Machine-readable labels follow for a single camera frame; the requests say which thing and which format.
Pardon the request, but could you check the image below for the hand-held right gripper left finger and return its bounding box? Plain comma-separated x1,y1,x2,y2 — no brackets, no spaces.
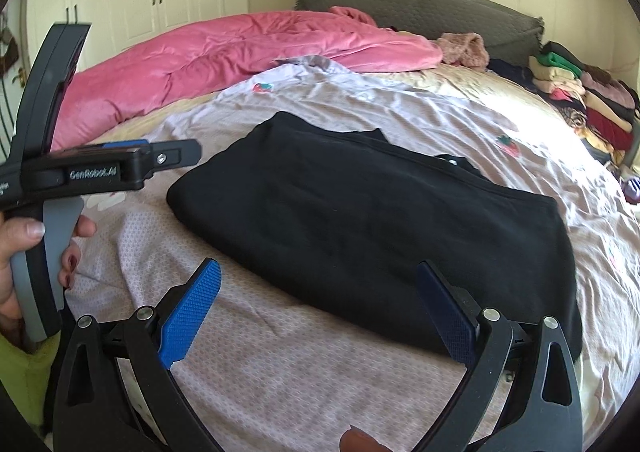
52,258,223,452

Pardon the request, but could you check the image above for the pink quilt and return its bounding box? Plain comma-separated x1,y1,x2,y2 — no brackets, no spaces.
50,6,445,153

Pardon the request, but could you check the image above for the black sweater with orange cuffs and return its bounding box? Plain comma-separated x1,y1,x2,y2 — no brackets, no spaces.
166,110,583,368

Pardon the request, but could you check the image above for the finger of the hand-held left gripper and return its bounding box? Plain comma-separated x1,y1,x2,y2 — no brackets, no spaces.
102,138,202,179

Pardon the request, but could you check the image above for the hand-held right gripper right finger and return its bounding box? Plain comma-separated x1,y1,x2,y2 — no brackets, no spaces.
416,259,583,452

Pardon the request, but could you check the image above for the beige bed sheet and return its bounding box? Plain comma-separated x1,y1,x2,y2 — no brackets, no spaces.
90,66,640,448

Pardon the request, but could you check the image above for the person's green clothing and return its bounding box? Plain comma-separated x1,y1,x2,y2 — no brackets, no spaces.
0,329,68,433

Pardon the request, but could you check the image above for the door with brass handle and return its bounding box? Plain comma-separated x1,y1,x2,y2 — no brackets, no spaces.
0,0,32,153

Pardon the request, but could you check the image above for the grey padded headboard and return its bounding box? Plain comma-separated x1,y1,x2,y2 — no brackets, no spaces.
294,0,546,67

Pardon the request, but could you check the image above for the person's left hand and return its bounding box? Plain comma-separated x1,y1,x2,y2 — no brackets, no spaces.
0,214,97,335

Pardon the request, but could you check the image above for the pile of folded clothes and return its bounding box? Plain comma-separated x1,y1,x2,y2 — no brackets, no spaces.
487,40,640,205

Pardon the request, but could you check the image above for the pinkish brown knit garment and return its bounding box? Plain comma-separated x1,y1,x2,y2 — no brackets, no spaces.
439,32,490,70

